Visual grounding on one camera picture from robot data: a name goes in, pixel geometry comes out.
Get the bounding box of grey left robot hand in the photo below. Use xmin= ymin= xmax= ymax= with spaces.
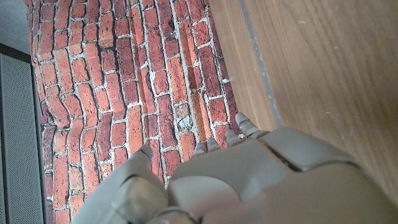
xmin=70 ymin=111 xmax=398 ymax=224

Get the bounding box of printed red brick backdrop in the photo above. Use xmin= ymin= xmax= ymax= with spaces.
xmin=21 ymin=0 xmax=246 ymax=224

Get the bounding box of grey perforated panel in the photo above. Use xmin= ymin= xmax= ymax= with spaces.
xmin=0 ymin=43 xmax=47 ymax=224

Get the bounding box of grey tape outline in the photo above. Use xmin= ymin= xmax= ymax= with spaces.
xmin=238 ymin=0 xmax=284 ymax=128

